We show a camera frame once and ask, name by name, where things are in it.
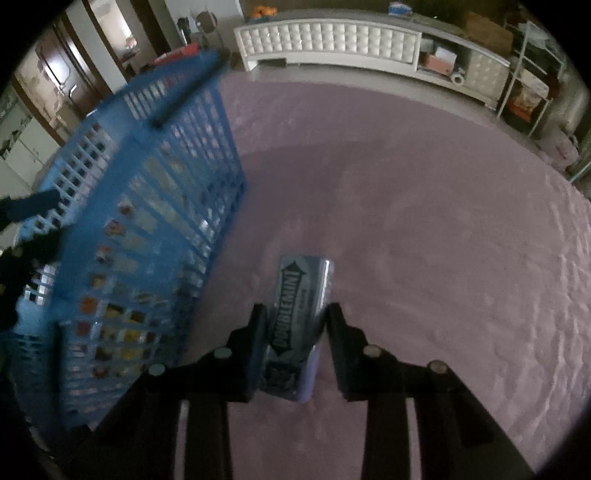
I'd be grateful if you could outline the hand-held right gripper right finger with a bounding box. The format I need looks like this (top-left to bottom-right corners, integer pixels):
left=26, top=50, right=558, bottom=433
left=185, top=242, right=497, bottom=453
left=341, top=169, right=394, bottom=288
left=327, top=302, right=536, bottom=480

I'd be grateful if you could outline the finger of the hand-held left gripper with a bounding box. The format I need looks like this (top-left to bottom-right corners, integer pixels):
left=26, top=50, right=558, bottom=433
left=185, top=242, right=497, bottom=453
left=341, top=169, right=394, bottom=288
left=0, top=188, right=62, bottom=232
left=0, top=228, right=63, bottom=333

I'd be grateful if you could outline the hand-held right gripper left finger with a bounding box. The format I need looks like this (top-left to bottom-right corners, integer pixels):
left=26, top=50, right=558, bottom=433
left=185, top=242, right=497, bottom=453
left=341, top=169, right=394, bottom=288
left=65, top=302, right=269, bottom=480

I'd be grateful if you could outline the silver blue gum pack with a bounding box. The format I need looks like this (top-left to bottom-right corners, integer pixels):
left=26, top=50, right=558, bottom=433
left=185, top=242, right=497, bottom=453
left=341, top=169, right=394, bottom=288
left=261, top=254, right=335, bottom=402

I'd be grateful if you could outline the blue plastic basket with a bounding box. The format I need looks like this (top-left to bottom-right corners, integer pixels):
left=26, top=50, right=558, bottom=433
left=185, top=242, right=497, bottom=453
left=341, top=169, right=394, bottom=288
left=9, top=48, right=247, bottom=432

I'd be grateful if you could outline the brown wooden door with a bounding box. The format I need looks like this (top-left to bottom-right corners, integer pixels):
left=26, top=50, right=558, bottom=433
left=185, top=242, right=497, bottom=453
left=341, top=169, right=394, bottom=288
left=11, top=28, right=100, bottom=144

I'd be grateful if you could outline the red paper bag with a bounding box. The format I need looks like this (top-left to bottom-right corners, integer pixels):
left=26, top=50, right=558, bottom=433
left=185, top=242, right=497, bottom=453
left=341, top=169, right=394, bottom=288
left=154, top=44, right=204, bottom=65

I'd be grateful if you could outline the standing fan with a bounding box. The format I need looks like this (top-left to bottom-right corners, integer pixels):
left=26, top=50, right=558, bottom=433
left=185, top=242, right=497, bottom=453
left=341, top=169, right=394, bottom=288
left=194, top=11, right=219, bottom=47

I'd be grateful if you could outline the white pink shopping bag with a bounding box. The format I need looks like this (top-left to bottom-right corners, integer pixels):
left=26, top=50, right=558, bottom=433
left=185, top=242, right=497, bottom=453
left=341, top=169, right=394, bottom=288
left=538, top=127, right=580, bottom=171

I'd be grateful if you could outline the pink box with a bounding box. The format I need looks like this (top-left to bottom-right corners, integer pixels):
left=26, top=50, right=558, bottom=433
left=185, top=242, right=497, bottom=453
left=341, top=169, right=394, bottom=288
left=425, top=53, right=455, bottom=77

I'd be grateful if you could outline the white tufted TV cabinet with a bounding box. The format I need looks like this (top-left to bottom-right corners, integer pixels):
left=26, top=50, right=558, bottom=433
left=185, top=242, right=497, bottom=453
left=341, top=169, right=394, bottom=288
left=233, top=17, right=513, bottom=109

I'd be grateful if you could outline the white metal shelf rack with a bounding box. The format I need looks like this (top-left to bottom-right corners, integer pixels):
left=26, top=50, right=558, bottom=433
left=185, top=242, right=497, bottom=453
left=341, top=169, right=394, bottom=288
left=496, top=14, right=568, bottom=139

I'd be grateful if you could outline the cardboard box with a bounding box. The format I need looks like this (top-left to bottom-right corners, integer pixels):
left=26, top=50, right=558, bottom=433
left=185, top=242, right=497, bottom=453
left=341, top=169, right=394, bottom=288
left=464, top=11, right=515, bottom=56

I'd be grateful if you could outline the dark wooden door frame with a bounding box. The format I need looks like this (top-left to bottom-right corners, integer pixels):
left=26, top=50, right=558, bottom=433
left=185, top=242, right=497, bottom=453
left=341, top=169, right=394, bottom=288
left=83, top=0, right=158, bottom=79

